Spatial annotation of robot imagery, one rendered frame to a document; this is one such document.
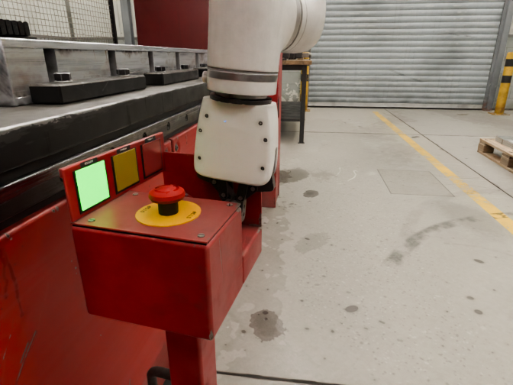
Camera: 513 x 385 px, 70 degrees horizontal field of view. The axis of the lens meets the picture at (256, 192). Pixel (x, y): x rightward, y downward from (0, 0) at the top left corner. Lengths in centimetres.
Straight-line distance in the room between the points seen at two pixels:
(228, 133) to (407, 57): 720
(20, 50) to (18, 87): 6
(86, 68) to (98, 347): 51
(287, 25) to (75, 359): 53
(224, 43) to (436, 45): 735
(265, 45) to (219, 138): 12
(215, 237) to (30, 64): 44
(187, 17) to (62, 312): 198
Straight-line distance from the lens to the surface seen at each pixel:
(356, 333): 147
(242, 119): 43
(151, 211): 43
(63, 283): 57
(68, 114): 55
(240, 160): 44
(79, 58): 80
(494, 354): 157
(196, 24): 233
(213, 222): 39
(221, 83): 42
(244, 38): 41
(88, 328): 64
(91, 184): 44
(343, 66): 740
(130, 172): 50
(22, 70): 68
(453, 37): 780
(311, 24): 48
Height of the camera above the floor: 95
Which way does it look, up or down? 21 degrees down
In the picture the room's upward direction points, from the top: straight up
